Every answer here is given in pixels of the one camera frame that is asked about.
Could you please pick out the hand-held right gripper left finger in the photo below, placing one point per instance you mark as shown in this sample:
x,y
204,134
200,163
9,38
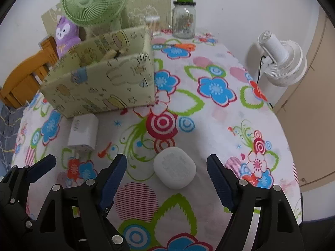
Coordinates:
x,y
112,180

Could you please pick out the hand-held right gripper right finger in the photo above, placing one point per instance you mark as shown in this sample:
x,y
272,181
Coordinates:
x,y
222,183

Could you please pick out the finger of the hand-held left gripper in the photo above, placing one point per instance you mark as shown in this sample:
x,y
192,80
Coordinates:
x,y
115,231
42,167

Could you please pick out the white earbud case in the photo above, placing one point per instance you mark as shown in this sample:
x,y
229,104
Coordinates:
x,y
174,167

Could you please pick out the printed beige storage box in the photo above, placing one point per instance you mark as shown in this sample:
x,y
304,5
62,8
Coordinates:
x,y
104,83

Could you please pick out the grey plaid blanket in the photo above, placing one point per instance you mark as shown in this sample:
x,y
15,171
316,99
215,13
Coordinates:
x,y
9,125

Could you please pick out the white power adapter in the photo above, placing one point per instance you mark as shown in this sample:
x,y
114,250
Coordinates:
x,y
82,132

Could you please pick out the wooden chair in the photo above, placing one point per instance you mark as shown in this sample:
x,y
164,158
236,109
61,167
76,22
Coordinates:
x,y
23,81

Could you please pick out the beige door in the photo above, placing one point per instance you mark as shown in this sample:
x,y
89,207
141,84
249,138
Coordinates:
x,y
308,123

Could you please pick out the purple plush toy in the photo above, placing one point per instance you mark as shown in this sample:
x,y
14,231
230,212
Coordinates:
x,y
66,34

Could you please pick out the white clip fan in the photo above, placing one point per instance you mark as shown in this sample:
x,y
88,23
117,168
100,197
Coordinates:
x,y
285,60

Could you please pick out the cotton swab container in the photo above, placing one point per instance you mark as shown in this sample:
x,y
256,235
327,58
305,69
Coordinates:
x,y
152,26

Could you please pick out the glass jar mug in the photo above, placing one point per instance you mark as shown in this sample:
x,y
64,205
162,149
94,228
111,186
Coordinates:
x,y
184,21

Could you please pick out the green desk fan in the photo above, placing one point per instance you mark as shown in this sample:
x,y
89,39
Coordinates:
x,y
91,2

